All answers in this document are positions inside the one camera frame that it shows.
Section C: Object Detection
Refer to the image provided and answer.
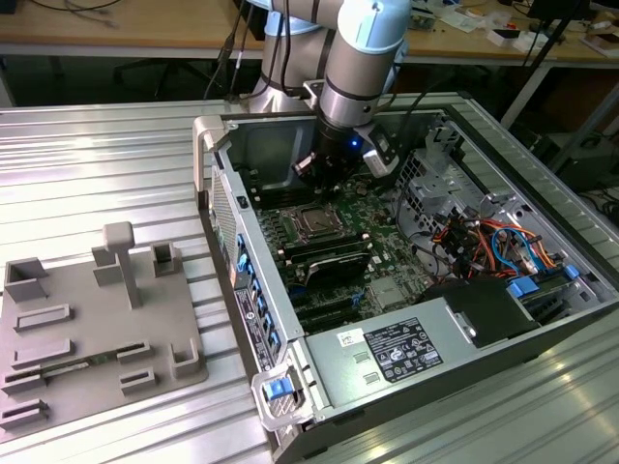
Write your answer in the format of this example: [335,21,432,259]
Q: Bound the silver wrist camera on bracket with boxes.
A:
[357,126,401,179]

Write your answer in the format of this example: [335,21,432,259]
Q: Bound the blue disk carrier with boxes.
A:
[506,263,581,323]

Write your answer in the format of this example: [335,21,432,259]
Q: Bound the small CPU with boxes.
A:
[302,211,336,233]

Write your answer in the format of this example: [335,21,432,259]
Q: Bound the black office chair base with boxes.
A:
[113,56,209,101]

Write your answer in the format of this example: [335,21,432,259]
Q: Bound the black computer tower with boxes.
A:
[548,137,619,192]

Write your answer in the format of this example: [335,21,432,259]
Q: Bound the silver chipset heatsink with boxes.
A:
[369,277,412,310]

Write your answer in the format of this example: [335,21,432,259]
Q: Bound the open grey PC case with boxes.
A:
[192,103,619,460]

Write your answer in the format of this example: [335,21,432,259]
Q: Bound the black expansion slot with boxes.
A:
[292,295,354,318]
[297,308,362,334]

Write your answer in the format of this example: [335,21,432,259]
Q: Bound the silver perforated drive cage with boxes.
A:
[394,147,489,233]

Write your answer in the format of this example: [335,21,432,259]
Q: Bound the grey power supply unit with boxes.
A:
[304,297,485,408]

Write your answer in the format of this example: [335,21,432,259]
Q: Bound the red orange wire bundle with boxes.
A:
[429,212,509,284]

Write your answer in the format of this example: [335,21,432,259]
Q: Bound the black RAM slot bank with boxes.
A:
[249,166,320,210]
[282,230,369,266]

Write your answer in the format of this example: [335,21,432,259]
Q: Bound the long wooden desk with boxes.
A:
[0,0,619,67]

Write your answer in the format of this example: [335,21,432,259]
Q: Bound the orange flat data wire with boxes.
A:
[519,231,567,272]

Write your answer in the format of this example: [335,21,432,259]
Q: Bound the blue case latch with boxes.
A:
[262,378,293,401]

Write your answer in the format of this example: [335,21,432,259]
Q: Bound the small white box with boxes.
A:
[487,27,523,47]

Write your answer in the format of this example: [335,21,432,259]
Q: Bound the black monitor foot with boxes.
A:
[526,0,594,20]

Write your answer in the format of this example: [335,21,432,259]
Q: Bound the white tray with brown item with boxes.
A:
[582,31,619,57]

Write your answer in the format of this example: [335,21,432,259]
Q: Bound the black hanging arm cable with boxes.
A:
[205,0,262,101]

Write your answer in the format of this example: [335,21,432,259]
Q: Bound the green RAM stick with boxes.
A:
[41,352,120,378]

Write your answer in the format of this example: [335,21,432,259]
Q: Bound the CPU socket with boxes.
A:
[283,202,351,242]

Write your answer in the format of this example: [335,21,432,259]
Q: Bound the metal socket cover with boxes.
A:
[288,202,351,240]

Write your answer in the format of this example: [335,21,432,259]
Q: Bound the black plastic air shroud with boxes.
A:
[418,277,543,349]

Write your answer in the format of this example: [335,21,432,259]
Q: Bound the small silver wrist camera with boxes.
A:
[291,153,316,179]

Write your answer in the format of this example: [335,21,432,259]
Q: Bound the grey parts rack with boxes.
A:
[0,220,210,431]

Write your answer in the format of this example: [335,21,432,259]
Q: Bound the green motherboard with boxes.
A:
[251,163,439,335]

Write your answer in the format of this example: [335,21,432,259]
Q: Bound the white paper sheet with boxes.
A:
[437,9,489,33]

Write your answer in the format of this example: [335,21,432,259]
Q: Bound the blue data wire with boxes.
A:
[490,225,541,276]

